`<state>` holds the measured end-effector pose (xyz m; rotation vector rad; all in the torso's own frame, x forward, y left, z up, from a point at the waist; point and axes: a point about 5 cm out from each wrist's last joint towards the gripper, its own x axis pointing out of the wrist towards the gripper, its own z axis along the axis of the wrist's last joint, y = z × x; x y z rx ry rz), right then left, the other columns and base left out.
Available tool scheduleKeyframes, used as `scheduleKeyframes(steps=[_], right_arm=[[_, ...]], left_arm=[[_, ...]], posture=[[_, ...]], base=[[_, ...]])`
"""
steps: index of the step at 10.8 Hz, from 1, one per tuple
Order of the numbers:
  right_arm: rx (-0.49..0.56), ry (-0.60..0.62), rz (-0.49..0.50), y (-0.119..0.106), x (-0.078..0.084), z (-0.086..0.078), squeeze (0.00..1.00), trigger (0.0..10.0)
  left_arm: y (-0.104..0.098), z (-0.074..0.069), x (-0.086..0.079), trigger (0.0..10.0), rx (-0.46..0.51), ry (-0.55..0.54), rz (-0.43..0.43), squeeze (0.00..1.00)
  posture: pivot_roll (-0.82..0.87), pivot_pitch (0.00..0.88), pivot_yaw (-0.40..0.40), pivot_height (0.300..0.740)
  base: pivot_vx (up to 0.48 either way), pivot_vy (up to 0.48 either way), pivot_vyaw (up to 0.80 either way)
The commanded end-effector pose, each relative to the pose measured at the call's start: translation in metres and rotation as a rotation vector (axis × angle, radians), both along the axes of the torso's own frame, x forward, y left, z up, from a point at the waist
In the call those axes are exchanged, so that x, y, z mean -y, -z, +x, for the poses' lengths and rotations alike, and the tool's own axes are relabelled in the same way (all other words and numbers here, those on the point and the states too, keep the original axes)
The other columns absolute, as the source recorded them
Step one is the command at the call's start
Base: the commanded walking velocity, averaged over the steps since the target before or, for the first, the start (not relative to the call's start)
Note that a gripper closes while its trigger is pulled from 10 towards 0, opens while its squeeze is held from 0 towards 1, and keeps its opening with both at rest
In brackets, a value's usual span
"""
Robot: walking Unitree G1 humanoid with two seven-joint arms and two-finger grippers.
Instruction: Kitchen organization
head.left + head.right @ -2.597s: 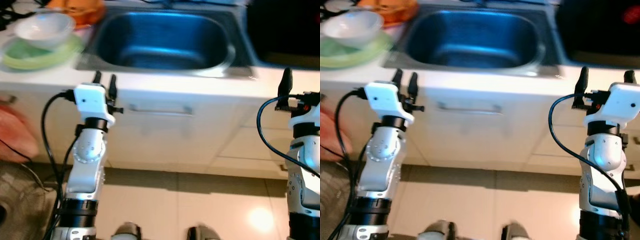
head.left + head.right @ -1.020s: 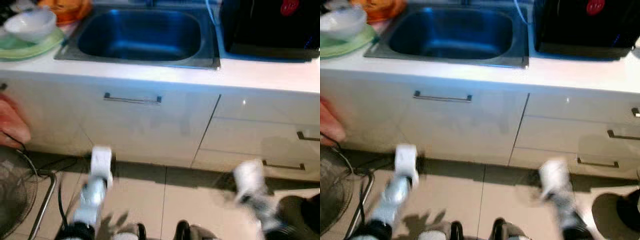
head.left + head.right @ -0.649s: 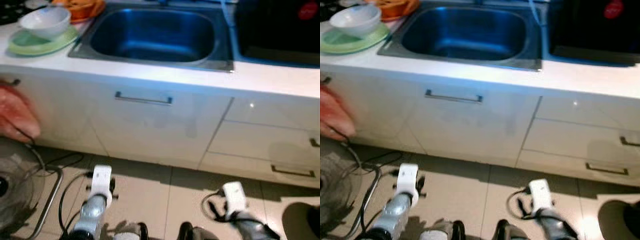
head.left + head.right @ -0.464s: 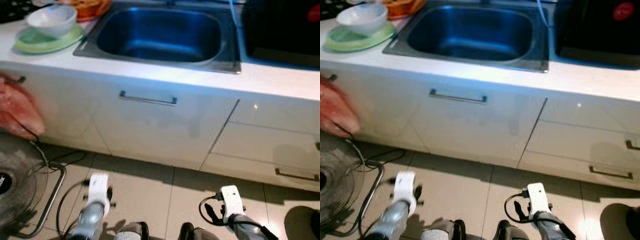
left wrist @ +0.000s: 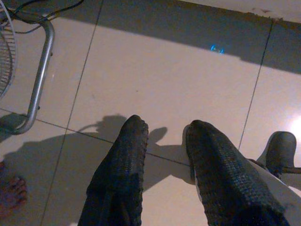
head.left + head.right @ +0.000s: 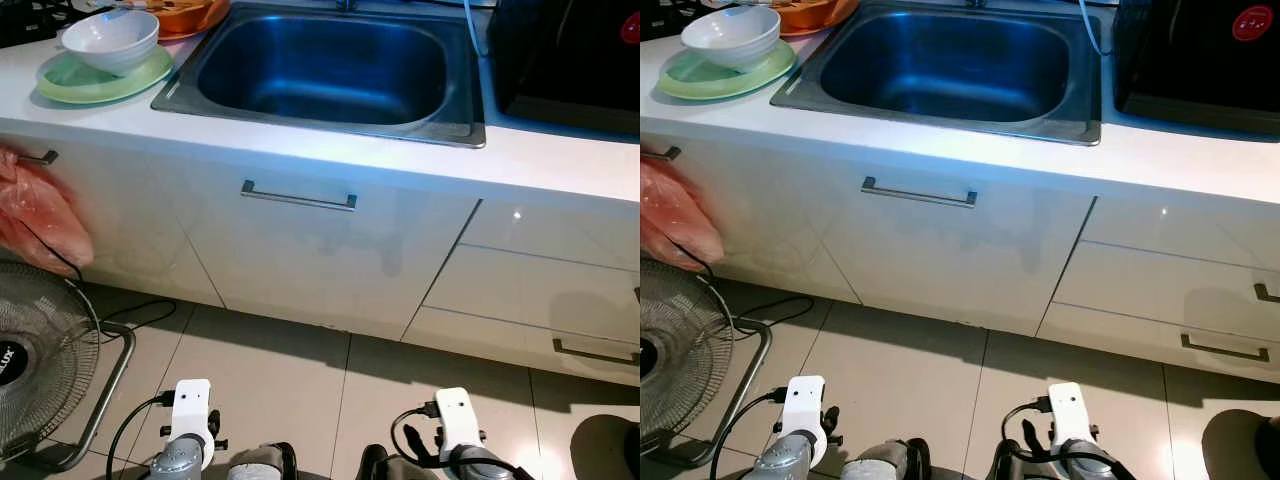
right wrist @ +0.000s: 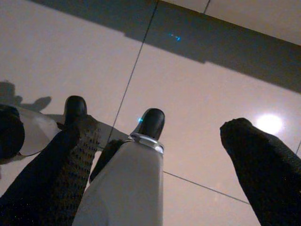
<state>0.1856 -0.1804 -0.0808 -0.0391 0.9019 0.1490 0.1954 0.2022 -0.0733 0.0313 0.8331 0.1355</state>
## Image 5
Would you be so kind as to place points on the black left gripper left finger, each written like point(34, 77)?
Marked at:
point(117, 183)

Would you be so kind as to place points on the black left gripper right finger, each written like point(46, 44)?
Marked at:
point(223, 183)

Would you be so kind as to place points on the person's bare foot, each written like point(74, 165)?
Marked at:
point(11, 195)

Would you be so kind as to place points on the grey metal fan stand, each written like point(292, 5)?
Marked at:
point(41, 77)

